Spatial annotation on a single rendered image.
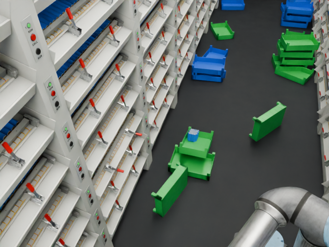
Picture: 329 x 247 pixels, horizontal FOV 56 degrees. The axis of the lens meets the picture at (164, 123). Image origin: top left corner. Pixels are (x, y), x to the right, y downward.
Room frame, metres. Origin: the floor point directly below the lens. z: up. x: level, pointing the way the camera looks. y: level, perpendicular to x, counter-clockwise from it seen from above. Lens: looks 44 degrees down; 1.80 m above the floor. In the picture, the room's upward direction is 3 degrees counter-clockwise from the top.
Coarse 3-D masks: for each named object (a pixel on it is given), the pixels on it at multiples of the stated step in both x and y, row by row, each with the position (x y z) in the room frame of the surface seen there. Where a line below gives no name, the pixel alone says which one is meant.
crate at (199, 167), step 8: (176, 152) 1.54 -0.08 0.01; (176, 160) 1.47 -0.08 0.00; (184, 160) 1.46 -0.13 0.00; (192, 160) 1.46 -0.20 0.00; (200, 160) 1.46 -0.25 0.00; (208, 160) 1.45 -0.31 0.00; (168, 168) 1.37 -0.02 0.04; (176, 168) 1.35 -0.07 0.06; (192, 168) 1.39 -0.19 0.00; (200, 168) 1.38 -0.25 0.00; (208, 168) 1.38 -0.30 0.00; (192, 176) 1.31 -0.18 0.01; (200, 176) 1.29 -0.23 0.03; (208, 176) 1.28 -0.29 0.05
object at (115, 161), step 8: (136, 112) 1.40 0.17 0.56; (136, 120) 1.36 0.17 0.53; (120, 128) 1.27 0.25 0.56; (128, 128) 1.28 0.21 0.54; (136, 128) 1.29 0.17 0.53; (128, 136) 1.23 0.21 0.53; (112, 144) 1.15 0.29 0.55; (120, 144) 1.16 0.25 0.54; (128, 144) 1.18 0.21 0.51; (120, 152) 1.11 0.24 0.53; (112, 160) 1.05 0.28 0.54; (104, 176) 0.95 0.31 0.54; (104, 184) 0.91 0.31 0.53; (96, 192) 0.86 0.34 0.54
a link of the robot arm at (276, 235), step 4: (276, 232) 0.69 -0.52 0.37; (272, 236) 0.68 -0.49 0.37; (276, 236) 0.67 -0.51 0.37; (280, 236) 0.67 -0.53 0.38; (272, 240) 0.66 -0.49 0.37; (276, 240) 0.65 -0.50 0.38; (280, 240) 0.65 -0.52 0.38; (268, 244) 0.64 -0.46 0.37; (272, 244) 0.64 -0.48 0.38; (276, 244) 0.63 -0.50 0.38; (280, 244) 0.63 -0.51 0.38; (284, 244) 0.65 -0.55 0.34
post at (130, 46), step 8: (128, 0) 1.39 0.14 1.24; (136, 0) 1.46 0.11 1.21; (120, 8) 1.40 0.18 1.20; (128, 8) 1.39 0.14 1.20; (128, 16) 1.39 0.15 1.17; (136, 16) 1.45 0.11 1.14; (136, 24) 1.44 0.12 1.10; (128, 40) 1.40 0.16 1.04; (128, 48) 1.40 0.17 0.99; (136, 48) 1.41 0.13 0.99; (136, 72) 1.39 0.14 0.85; (136, 80) 1.39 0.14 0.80; (144, 80) 1.47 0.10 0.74; (144, 88) 1.46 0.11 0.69; (136, 104) 1.40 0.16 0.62; (144, 112) 1.43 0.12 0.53; (144, 128) 1.40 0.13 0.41; (144, 144) 1.39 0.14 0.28; (144, 168) 1.40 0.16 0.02
